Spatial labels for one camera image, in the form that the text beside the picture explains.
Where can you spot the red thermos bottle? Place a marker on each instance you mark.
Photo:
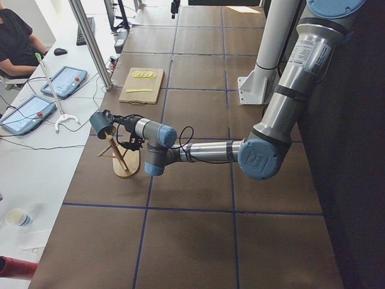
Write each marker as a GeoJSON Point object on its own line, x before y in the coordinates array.
{"type": "Point", "coordinates": [17, 268]}

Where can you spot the white reacher grabber stick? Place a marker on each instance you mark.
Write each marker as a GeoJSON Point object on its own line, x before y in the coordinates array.
{"type": "Point", "coordinates": [63, 116]}

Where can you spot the seated person black shirt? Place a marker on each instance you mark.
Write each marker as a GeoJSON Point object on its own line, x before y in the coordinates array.
{"type": "Point", "coordinates": [19, 46]}

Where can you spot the black computer mouse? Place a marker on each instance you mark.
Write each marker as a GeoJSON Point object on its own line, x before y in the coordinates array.
{"type": "Point", "coordinates": [60, 51]}

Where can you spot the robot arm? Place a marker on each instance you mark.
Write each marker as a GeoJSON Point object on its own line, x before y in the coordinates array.
{"type": "Point", "coordinates": [297, 42]}

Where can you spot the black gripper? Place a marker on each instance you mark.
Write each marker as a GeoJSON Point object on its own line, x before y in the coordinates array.
{"type": "Point", "coordinates": [130, 123]}

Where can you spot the dark blue mug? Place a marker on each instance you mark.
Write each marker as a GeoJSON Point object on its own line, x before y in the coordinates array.
{"type": "Point", "coordinates": [102, 124]}

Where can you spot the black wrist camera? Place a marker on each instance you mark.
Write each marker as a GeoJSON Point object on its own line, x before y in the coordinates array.
{"type": "Point", "coordinates": [134, 143]}
{"type": "Point", "coordinates": [175, 4]}

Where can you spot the yellow plastic knife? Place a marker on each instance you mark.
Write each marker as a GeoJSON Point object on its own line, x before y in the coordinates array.
{"type": "Point", "coordinates": [138, 90]}

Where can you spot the teach pendant tablet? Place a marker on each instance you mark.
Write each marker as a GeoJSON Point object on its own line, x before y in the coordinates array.
{"type": "Point", "coordinates": [67, 80]}
{"type": "Point", "coordinates": [28, 116]}

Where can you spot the white blue paper cup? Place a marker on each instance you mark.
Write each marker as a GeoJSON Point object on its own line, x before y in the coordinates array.
{"type": "Point", "coordinates": [18, 217]}

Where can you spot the near teach pendant tablet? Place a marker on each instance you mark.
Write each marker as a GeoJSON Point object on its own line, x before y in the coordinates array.
{"type": "Point", "coordinates": [28, 116]}

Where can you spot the wooden cutting board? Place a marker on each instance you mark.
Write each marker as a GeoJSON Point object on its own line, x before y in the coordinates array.
{"type": "Point", "coordinates": [142, 98]}

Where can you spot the aluminium frame post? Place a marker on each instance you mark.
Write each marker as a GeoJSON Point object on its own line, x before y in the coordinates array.
{"type": "Point", "coordinates": [93, 48]}

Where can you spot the far teach pendant tablet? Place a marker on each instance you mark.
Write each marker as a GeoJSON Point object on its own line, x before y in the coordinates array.
{"type": "Point", "coordinates": [67, 80]}

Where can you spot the wooden cup storage rack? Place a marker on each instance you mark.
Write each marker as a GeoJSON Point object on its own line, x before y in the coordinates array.
{"type": "Point", "coordinates": [125, 162]}

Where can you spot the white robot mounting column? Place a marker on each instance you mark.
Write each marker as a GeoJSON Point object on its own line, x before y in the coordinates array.
{"type": "Point", "coordinates": [258, 87]}

